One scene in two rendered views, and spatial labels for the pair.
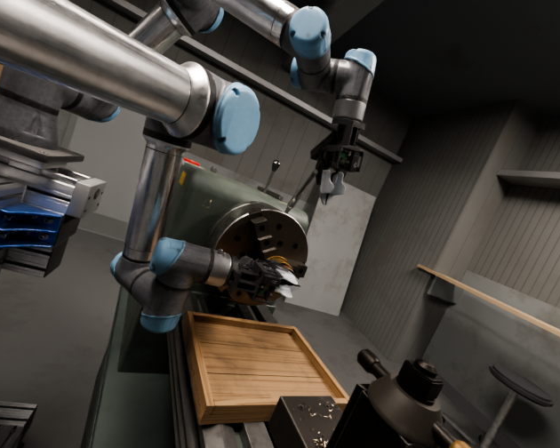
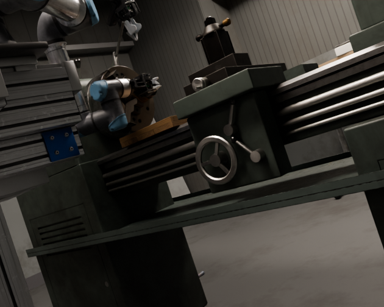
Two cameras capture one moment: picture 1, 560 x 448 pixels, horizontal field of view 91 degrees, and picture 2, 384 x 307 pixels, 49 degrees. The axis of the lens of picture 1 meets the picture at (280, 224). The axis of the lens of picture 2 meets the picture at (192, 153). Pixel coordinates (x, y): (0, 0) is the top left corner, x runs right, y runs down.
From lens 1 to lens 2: 1.26 m
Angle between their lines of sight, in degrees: 23
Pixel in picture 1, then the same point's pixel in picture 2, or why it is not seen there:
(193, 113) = (82, 8)
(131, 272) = (86, 118)
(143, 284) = (98, 113)
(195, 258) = (112, 81)
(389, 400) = (206, 29)
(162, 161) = (63, 52)
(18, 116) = not seen: outside the picture
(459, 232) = not seen: hidden behind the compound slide
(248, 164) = not seen: outside the picture
